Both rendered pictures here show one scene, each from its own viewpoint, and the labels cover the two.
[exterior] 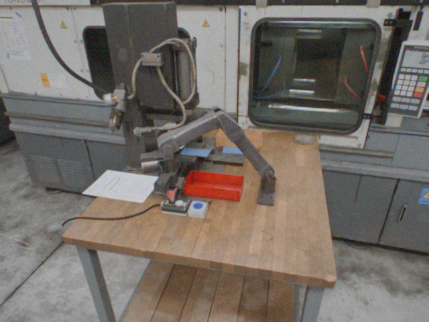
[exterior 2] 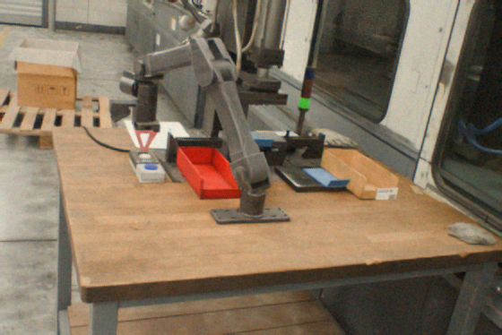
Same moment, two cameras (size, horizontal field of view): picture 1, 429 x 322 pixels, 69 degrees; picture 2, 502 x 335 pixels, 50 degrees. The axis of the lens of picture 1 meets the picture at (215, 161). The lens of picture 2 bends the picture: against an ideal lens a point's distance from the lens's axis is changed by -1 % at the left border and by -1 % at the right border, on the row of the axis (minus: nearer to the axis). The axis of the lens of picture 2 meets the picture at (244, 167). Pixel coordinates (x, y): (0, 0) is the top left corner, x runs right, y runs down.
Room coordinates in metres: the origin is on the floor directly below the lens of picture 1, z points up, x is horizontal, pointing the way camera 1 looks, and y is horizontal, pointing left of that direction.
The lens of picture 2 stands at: (0.36, -1.21, 1.49)
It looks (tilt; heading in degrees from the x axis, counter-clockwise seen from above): 20 degrees down; 53
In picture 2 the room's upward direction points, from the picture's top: 8 degrees clockwise
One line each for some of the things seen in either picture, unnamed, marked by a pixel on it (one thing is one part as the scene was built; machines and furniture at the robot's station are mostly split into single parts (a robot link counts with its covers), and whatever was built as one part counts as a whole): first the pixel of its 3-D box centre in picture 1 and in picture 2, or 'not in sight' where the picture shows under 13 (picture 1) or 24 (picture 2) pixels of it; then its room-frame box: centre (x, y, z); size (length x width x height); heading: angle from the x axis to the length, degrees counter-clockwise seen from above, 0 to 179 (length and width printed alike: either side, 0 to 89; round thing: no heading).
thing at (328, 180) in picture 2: (236, 148); (326, 174); (1.51, -0.12, 0.93); 0.15 x 0.07 x 0.03; 80
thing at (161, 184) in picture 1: (164, 184); (127, 112); (0.98, 0.19, 1.06); 0.11 x 0.07 x 0.06; 167
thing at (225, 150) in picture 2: (191, 159); (251, 150); (1.39, 0.12, 0.94); 0.20 x 0.10 x 0.07; 167
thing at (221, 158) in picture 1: (230, 155); (309, 178); (1.48, -0.08, 0.91); 0.17 x 0.16 x 0.02; 167
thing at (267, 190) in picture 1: (267, 184); (252, 202); (1.15, -0.23, 0.94); 0.20 x 0.07 x 0.08; 167
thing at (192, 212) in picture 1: (198, 211); (150, 177); (1.01, 0.07, 0.90); 0.07 x 0.07 x 0.06; 77
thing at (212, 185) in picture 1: (214, 185); (208, 171); (1.16, 0.01, 0.93); 0.25 x 0.12 x 0.06; 77
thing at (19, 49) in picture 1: (13, 36); not in sight; (2.43, 1.46, 1.41); 0.25 x 0.01 x 0.33; 74
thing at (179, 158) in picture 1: (190, 151); (253, 137); (1.39, 0.12, 0.98); 0.20 x 0.10 x 0.01; 167
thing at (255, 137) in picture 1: (238, 139); (358, 174); (1.63, -0.14, 0.93); 0.25 x 0.13 x 0.08; 77
